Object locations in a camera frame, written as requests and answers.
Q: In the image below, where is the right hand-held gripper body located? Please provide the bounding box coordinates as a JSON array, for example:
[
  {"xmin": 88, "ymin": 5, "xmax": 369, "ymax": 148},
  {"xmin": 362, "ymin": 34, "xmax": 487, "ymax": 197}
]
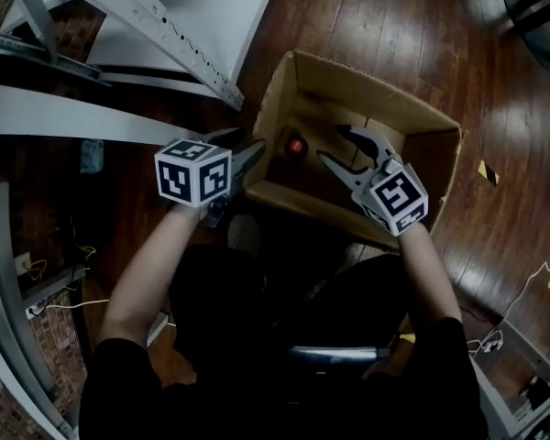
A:
[{"xmin": 350, "ymin": 153, "xmax": 430, "ymax": 237}]

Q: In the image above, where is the person's left forearm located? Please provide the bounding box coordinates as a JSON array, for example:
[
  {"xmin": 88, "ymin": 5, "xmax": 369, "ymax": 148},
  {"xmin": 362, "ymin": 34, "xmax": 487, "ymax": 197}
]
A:
[{"xmin": 99, "ymin": 202, "xmax": 210, "ymax": 352}]

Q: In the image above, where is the person's right forearm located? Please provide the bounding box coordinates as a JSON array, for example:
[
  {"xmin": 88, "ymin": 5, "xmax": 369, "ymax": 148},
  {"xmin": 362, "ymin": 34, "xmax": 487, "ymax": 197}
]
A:
[{"xmin": 396, "ymin": 222, "xmax": 464, "ymax": 334}]

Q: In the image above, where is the white floor cable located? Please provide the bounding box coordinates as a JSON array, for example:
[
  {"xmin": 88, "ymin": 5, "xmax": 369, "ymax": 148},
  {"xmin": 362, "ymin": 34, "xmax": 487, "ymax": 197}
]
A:
[{"xmin": 467, "ymin": 261, "xmax": 550, "ymax": 355}]

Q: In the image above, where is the brown cardboard box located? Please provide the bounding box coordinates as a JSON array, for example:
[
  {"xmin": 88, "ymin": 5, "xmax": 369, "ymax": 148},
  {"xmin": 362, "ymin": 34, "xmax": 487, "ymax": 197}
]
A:
[{"xmin": 243, "ymin": 49, "xmax": 464, "ymax": 252}]

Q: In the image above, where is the grey power strip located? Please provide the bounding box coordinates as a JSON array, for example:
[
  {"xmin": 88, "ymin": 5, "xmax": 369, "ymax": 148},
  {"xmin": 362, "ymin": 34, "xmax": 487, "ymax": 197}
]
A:
[{"xmin": 25, "ymin": 291, "xmax": 83, "ymax": 318}]

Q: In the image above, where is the white table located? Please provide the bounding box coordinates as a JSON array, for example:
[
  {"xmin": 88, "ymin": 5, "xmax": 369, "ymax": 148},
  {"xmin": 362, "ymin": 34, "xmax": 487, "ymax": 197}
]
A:
[{"xmin": 0, "ymin": 82, "xmax": 203, "ymax": 440}]

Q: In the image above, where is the yellow cable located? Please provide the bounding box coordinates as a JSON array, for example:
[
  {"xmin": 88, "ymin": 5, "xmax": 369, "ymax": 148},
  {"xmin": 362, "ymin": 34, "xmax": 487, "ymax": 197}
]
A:
[{"xmin": 25, "ymin": 245, "xmax": 95, "ymax": 283}]

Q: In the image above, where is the white wall socket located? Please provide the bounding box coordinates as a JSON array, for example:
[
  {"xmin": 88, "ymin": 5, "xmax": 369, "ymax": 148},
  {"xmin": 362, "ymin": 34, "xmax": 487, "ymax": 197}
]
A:
[{"xmin": 13, "ymin": 252, "xmax": 33, "ymax": 277}]

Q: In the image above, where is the dark bottle with red cap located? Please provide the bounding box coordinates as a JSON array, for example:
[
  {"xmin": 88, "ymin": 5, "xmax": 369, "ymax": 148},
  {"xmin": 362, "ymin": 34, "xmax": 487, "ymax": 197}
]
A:
[{"xmin": 279, "ymin": 126, "xmax": 313, "ymax": 164}]

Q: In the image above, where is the black chair metal frame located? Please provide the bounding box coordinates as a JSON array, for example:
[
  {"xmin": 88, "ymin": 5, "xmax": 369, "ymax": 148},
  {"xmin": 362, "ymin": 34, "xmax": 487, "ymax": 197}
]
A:
[{"xmin": 288, "ymin": 345, "xmax": 391, "ymax": 366}]

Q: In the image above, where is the person's black clothing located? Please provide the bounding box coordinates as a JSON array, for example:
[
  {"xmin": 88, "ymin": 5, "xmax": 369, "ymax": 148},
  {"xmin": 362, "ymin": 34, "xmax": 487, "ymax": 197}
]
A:
[{"xmin": 77, "ymin": 243, "xmax": 490, "ymax": 440}]

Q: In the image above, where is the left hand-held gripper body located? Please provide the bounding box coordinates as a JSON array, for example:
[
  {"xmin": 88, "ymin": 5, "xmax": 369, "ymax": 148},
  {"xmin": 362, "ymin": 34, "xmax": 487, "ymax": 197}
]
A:
[{"xmin": 154, "ymin": 138, "xmax": 242, "ymax": 228}]

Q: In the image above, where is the pale blue paper bag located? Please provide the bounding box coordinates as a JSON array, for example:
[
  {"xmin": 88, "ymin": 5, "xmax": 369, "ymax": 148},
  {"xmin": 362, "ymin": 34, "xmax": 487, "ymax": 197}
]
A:
[{"xmin": 80, "ymin": 138, "xmax": 105, "ymax": 173}]

